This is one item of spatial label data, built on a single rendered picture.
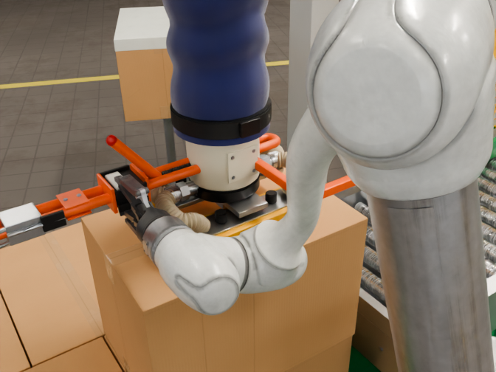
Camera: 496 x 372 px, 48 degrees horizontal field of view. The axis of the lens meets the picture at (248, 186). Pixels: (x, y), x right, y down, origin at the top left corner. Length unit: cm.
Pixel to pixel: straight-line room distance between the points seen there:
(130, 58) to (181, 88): 150
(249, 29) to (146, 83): 161
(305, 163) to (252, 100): 45
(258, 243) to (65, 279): 106
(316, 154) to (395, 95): 33
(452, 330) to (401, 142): 23
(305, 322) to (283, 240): 54
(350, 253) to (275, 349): 31
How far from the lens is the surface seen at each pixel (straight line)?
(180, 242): 94
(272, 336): 142
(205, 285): 88
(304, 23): 264
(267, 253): 96
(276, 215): 128
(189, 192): 127
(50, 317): 180
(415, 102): 39
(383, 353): 172
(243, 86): 114
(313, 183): 77
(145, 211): 106
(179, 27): 113
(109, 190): 116
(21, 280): 197
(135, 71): 267
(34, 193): 356
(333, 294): 148
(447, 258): 53
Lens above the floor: 172
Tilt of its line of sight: 31 degrees down
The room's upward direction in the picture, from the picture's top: 1 degrees counter-clockwise
